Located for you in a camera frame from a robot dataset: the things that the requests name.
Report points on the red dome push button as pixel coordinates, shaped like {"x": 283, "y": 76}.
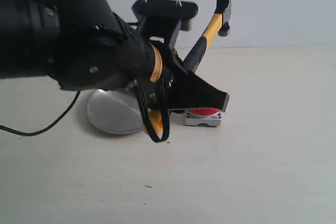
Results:
{"x": 203, "y": 116}

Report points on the yellow black claw hammer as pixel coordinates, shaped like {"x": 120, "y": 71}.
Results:
{"x": 156, "y": 122}

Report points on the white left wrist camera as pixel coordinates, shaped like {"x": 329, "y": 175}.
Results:
{"x": 184, "y": 11}

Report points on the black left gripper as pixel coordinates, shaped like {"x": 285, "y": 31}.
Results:
{"x": 163, "y": 73}

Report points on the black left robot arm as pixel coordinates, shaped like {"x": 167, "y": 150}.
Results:
{"x": 84, "y": 45}

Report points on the round steel plate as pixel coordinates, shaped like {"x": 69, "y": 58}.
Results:
{"x": 114, "y": 112}

